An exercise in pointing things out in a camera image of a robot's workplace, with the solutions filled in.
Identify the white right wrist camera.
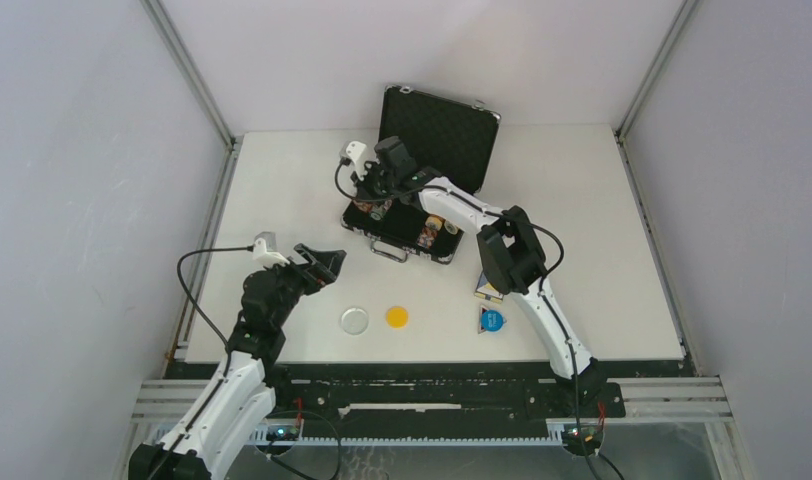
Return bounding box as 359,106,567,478
340,140,373,180

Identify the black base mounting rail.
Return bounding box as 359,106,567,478
273,361,627,440

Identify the yellow blue chip stack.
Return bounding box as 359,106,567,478
444,222,460,235

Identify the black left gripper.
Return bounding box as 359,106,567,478
263,244,344,328

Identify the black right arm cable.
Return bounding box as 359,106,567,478
333,162,609,480

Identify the green yellow chip stack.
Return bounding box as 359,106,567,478
424,215,445,234

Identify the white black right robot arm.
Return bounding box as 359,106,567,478
339,136,607,416

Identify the orange blue chip stack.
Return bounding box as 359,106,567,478
417,225,440,249

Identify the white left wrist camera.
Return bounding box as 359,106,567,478
251,232,289,269

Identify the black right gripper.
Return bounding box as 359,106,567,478
351,158,399,209

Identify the playing card deck box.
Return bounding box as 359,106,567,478
474,275,504,304

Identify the purple orange chip stack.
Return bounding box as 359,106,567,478
353,200,374,213

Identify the yellow round button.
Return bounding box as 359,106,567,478
385,306,409,329

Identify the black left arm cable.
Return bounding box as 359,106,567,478
175,245,256,352

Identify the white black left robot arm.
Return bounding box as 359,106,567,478
127,237,347,479

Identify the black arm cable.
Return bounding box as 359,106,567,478
333,162,609,480
175,245,256,352

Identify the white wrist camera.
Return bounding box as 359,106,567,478
251,232,289,269
340,140,373,180

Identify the black poker set case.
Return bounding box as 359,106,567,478
341,85,501,265

